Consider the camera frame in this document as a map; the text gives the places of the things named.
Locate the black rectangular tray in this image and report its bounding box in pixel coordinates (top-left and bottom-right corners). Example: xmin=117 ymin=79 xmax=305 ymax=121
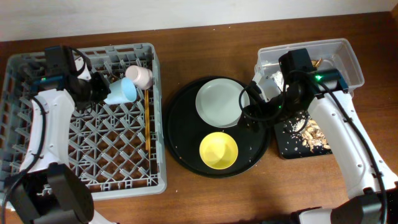
xmin=274 ymin=112 xmax=332 ymax=159

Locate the food scraps pile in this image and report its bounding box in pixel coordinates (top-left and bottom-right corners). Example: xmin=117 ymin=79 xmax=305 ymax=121
xmin=287 ymin=117 xmax=331 ymax=154

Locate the pink plastic cup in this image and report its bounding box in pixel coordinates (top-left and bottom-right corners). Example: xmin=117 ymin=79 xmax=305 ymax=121
xmin=125 ymin=65 xmax=153 ymax=90

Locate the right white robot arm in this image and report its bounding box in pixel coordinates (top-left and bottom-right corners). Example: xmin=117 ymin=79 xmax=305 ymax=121
xmin=240 ymin=49 xmax=397 ymax=223

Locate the grey plastic dishwasher rack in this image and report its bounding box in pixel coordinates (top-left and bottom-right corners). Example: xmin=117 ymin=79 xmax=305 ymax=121
xmin=1 ymin=43 xmax=167 ymax=200

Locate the white paper napkin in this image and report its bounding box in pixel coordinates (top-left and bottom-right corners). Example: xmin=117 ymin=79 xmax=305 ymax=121
xmin=271 ymin=71 xmax=284 ymax=91

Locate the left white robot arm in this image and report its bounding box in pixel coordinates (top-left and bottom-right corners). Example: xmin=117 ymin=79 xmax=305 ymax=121
xmin=2 ymin=45 xmax=111 ymax=223

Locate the yellow plastic bowl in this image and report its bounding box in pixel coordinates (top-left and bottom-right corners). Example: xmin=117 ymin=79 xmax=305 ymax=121
xmin=199 ymin=132 xmax=239 ymax=170

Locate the light grey round plate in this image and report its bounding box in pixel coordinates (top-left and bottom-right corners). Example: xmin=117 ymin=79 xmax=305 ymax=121
xmin=195 ymin=78 xmax=250 ymax=128

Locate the wooden chopstick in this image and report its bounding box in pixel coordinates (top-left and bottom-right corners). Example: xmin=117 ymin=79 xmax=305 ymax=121
xmin=144 ymin=90 xmax=150 ymax=160
xmin=144 ymin=90 xmax=150 ymax=152

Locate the round black serving tray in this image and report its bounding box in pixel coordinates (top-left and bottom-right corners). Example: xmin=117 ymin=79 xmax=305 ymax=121
xmin=163 ymin=76 xmax=272 ymax=179

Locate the blue plastic cup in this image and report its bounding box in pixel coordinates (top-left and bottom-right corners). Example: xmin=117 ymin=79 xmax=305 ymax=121
xmin=104 ymin=78 xmax=137 ymax=105

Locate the clear plastic bin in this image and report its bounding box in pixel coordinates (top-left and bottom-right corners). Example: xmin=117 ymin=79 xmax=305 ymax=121
xmin=254 ymin=39 xmax=364 ymax=95

